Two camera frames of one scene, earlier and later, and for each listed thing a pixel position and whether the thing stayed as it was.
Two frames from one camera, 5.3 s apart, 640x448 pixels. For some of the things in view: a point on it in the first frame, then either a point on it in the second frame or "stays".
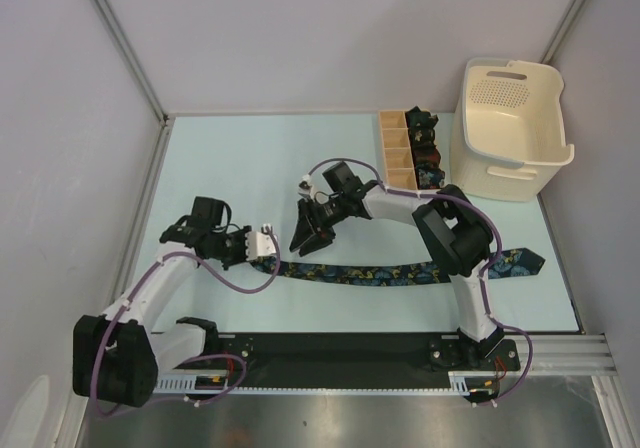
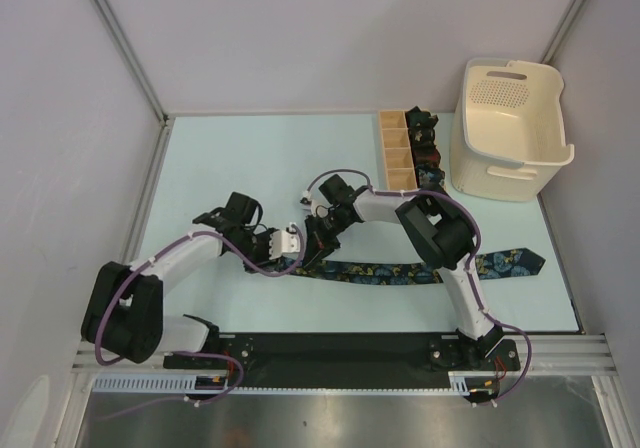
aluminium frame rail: [565, 355] stays
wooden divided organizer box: [399, 162] stays
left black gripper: [242, 235] to [264, 259]
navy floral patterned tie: [509, 263] stays
